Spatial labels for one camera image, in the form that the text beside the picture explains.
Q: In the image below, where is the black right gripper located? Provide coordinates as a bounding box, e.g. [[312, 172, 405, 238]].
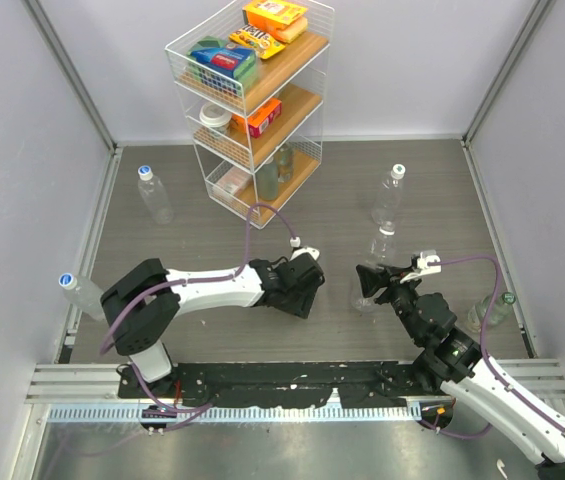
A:
[[357, 263, 424, 345]]

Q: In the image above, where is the clear plastic bottle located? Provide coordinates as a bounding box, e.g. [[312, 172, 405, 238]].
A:
[[371, 168, 405, 225], [138, 172, 174, 225], [350, 222, 396, 313]]

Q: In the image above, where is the blue and white bottle cap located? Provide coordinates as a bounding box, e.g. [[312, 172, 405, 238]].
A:
[[138, 165, 154, 181]]

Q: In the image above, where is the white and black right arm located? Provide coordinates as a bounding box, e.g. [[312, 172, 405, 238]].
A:
[[356, 259, 565, 479]]

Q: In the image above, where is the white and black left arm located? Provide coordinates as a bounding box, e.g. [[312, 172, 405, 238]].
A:
[[100, 247, 325, 398]]

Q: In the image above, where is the green glass bottle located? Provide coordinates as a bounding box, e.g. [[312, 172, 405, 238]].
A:
[[466, 291, 517, 333]]

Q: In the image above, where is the clear bottle with blue cap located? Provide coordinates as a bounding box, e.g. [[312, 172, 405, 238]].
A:
[[58, 272, 105, 321]]

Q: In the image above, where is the glass jar, bottom shelf front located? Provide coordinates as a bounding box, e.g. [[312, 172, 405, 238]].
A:
[[256, 156, 279, 202]]

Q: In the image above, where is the glass jar, shelf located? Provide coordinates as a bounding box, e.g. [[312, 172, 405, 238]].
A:
[[274, 144, 294, 183], [256, 156, 279, 202]]

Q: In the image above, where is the white box, bottom shelf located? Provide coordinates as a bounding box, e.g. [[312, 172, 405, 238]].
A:
[[212, 166, 252, 201]]

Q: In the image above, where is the glass jar, bottom shelf back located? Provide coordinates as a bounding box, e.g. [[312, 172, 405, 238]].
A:
[[274, 144, 294, 183]]

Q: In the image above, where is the orange box, middle shelf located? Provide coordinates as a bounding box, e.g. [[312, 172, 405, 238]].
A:
[[230, 97, 282, 138]]

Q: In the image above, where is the white lidded paper cup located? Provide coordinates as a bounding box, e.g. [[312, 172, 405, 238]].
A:
[[199, 102, 232, 136]]

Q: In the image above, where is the green and blue box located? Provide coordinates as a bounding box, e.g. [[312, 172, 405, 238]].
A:
[[187, 36, 258, 96]]

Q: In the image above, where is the yellow sponge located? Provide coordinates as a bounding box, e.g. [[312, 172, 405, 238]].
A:
[[273, 17, 308, 44]]

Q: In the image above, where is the yellow candy bag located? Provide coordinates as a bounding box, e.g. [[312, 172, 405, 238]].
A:
[[229, 24, 286, 60]]

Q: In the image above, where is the orange snack box, top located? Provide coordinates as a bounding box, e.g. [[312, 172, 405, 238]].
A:
[[243, 1, 308, 30]]

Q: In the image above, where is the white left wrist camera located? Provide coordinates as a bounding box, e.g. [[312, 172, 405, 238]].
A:
[[289, 236, 320, 261]]

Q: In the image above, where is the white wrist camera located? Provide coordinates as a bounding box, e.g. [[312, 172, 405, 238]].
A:
[[411, 250, 441, 277], [289, 236, 320, 261]]

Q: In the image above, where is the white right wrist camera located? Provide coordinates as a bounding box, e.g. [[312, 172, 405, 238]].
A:
[[411, 250, 441, 277]]

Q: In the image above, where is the white slotted cable duct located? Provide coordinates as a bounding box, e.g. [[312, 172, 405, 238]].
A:
[[47, 402, 421, 423]]

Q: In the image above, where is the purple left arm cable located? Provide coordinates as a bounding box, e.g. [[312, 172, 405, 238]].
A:
[[99, 202, 301, 434]]

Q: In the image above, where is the white wire shelf rack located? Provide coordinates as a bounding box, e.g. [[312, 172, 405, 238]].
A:
[[165, 1, 335, 229]]

